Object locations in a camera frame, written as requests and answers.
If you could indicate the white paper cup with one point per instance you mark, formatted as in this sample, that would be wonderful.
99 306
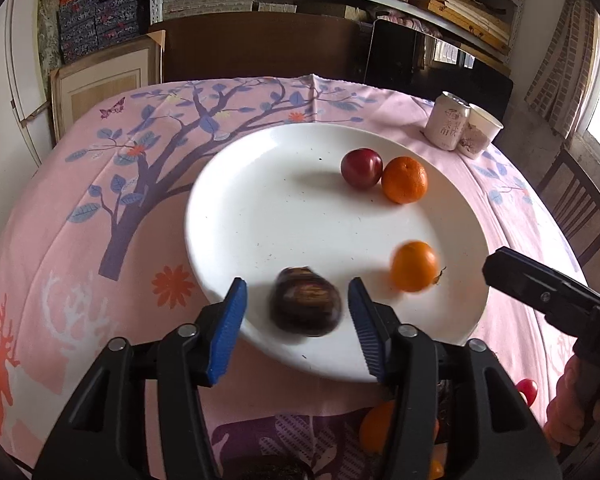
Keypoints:
478 133

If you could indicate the blue patterned storage boxes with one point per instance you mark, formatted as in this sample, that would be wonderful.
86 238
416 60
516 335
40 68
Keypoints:
87 26

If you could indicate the small orange fruit back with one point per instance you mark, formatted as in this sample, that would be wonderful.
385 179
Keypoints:
414 266

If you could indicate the white door panel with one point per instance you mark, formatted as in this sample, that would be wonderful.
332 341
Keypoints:
28 98

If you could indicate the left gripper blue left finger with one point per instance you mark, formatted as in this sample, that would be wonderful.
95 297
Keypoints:
223 327

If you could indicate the patterned curtain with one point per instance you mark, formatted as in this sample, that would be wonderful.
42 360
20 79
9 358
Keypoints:
558 89

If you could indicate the pink deer tablecloth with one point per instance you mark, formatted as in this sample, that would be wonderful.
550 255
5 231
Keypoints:
95 249

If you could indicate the dark red plum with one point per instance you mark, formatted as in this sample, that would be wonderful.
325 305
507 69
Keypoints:
361 168

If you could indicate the dark wooden chair right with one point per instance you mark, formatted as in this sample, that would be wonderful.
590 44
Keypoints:
578 204

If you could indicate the dark water chestnut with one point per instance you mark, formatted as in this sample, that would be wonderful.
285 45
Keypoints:
304 303

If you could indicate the right hand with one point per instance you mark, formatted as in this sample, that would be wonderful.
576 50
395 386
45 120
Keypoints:
565 416

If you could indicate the yellow-green round fruit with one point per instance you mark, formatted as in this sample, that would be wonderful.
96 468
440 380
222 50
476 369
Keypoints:
436 470

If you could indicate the white drink can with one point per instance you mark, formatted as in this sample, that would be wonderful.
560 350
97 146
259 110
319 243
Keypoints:
446 121

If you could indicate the white oval plate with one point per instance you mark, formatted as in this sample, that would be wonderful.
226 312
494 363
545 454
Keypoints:
275 199

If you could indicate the large orange tangerine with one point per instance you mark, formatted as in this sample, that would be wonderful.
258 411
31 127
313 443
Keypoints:
374 429

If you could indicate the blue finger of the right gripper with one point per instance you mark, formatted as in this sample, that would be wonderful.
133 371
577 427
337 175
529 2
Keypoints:
534 284

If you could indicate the dark wooden cabinet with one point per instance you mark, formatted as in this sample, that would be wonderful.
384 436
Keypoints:
249 44

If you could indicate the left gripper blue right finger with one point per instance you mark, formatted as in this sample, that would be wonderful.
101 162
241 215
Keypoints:
367 328

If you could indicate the red cherry tomato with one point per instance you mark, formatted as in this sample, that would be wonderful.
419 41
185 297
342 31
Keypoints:
528 389

